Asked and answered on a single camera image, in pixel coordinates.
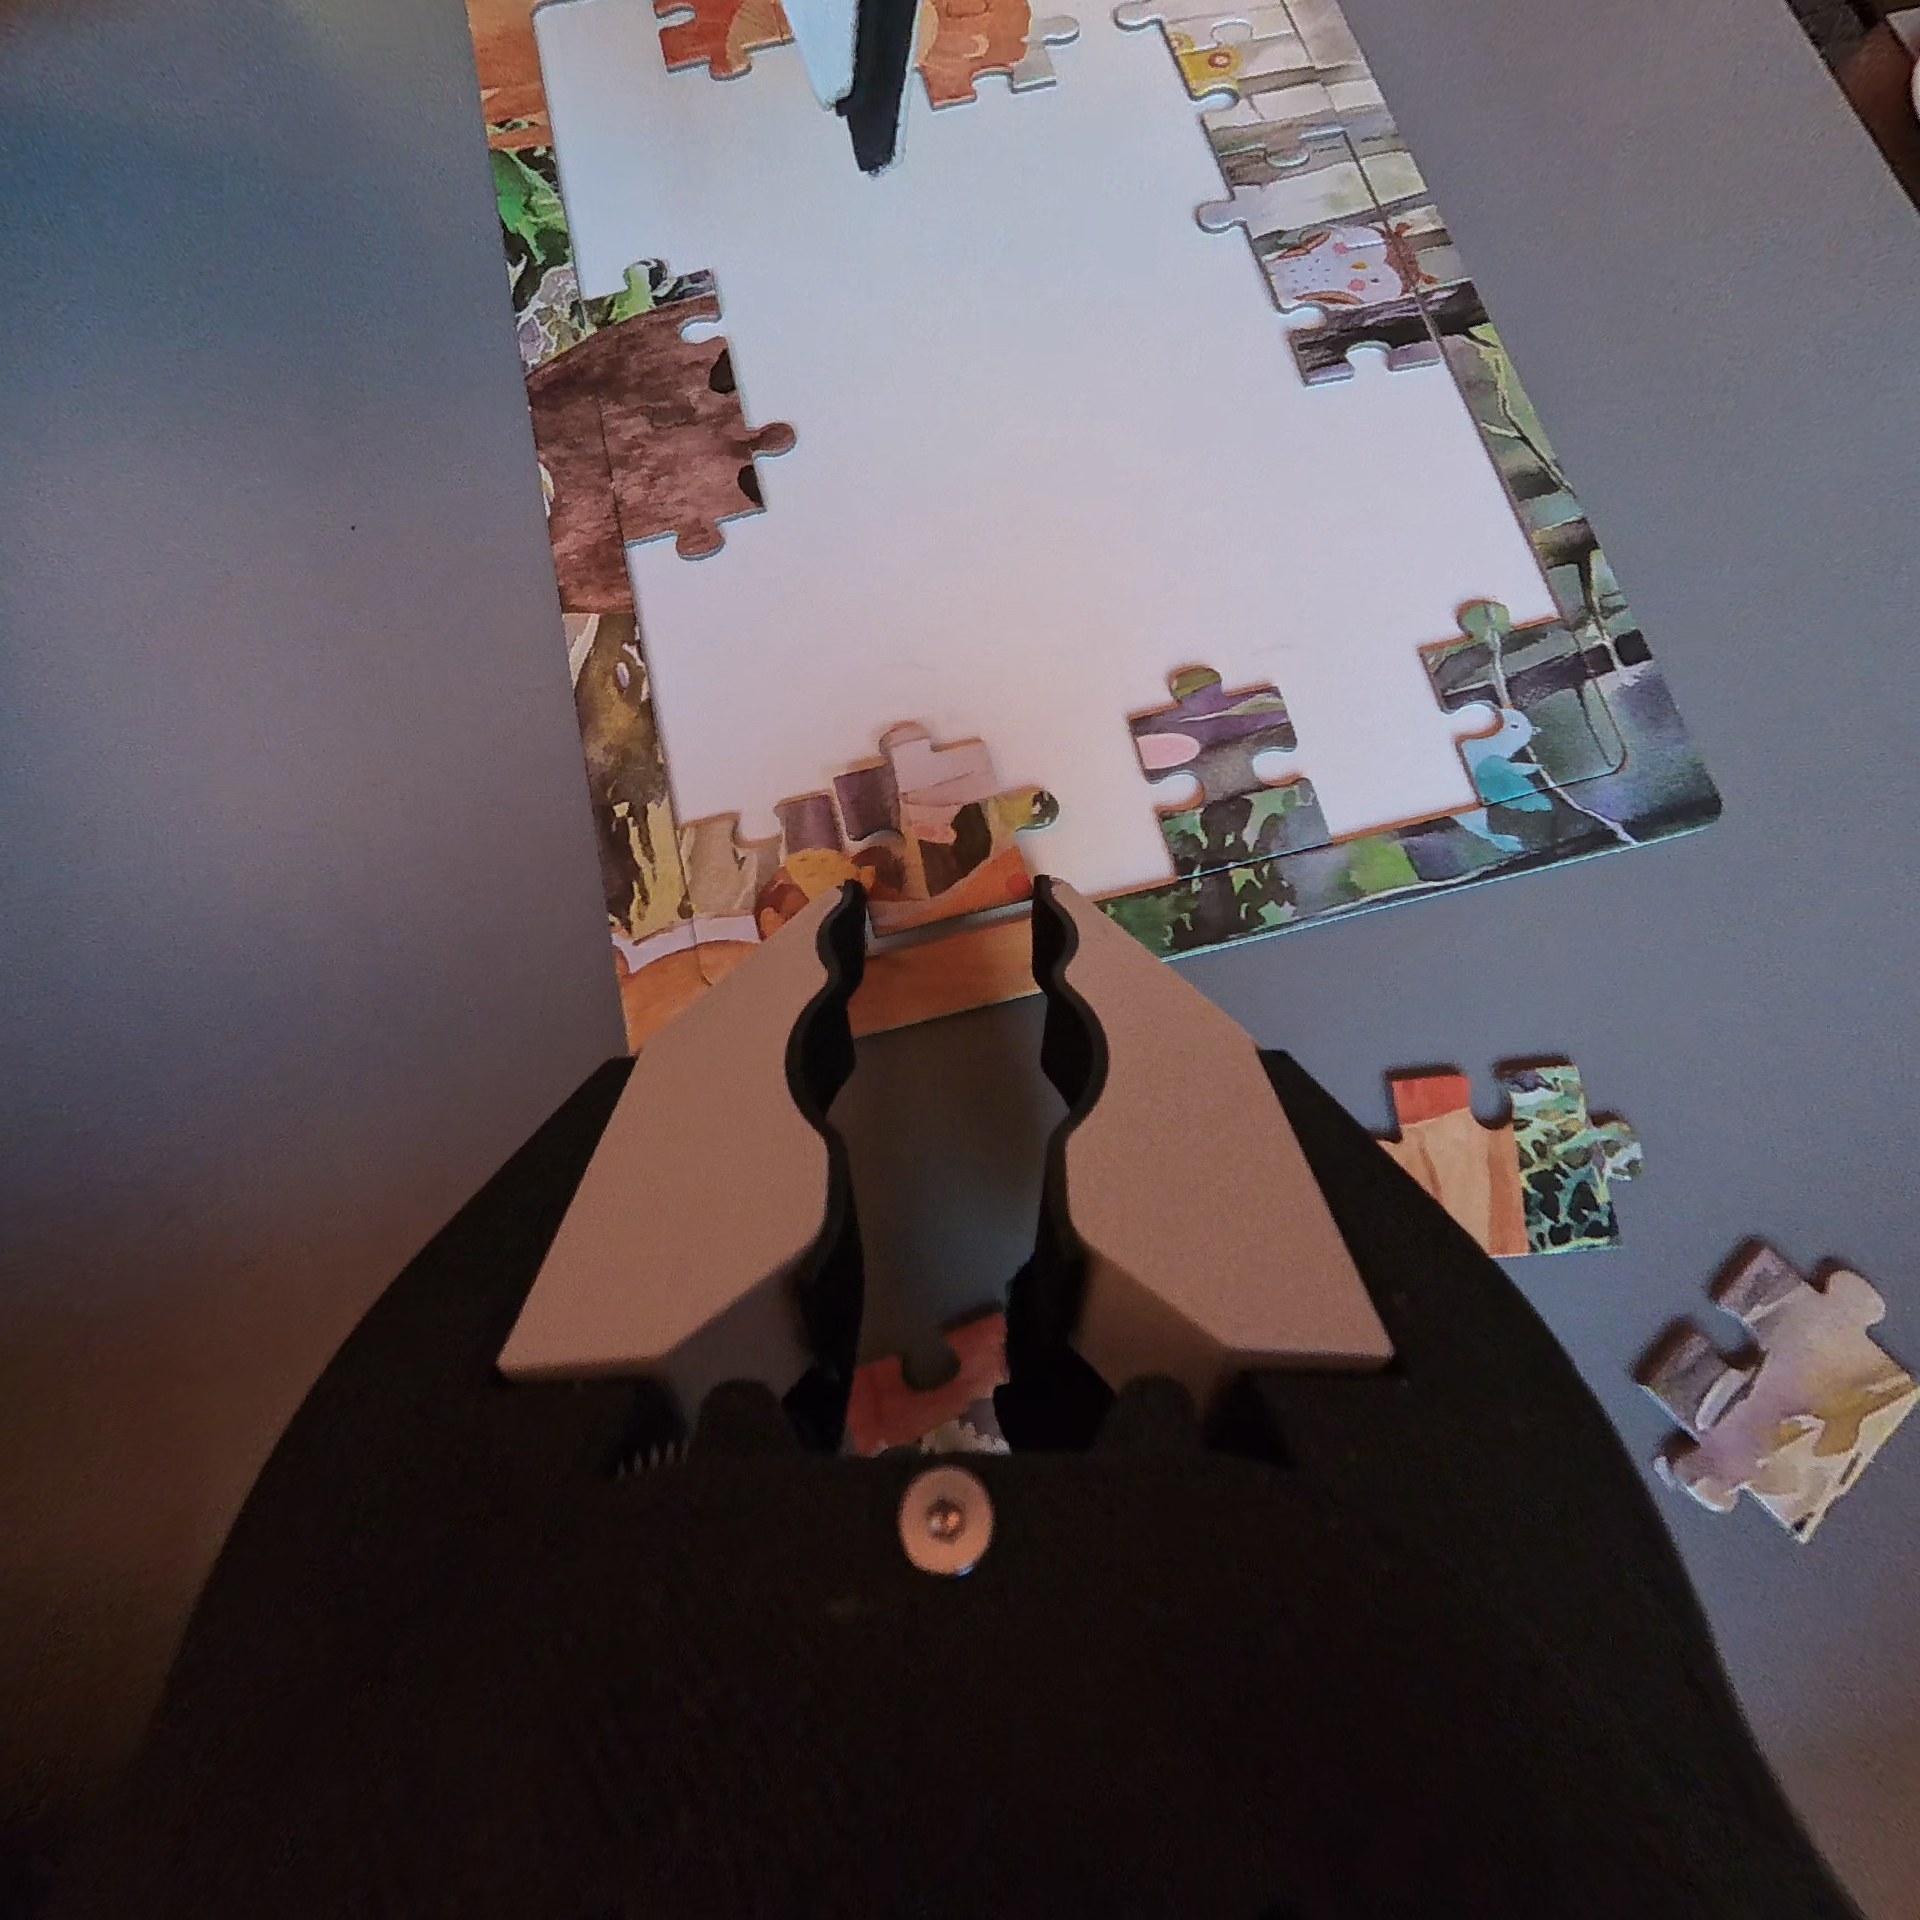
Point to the pale tan puzzle piece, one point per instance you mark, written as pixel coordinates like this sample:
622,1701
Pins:
727,869

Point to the teal grey puzzle piece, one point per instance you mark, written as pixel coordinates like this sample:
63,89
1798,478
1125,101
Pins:
1530,705

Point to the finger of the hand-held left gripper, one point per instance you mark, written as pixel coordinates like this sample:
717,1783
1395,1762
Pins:
826,45
885,77

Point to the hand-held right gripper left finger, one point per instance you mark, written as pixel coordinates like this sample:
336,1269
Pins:
676,1200

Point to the pastel puzzle piece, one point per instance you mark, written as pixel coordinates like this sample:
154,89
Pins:
1501,1155
1770,1381

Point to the pale spotted puzzle piece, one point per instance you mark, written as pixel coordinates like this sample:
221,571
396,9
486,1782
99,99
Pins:
1350,263

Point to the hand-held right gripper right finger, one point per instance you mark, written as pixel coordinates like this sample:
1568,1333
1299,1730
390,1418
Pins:
1214,1200

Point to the grey yellow flower puzzle piece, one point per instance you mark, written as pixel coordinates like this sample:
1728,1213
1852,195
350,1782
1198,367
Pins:
1224,61

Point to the grey desk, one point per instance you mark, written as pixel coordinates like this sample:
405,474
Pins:
226,751

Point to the red white green puzzle piece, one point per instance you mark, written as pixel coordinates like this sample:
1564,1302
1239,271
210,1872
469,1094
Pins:
932,1381

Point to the dark branch puzzle piece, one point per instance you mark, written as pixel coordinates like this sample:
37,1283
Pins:
1366,341

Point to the yellow brown puzzle piece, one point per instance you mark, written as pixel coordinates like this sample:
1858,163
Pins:
810,869

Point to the puzzle frame tray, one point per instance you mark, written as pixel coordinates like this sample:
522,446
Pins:
1051,450

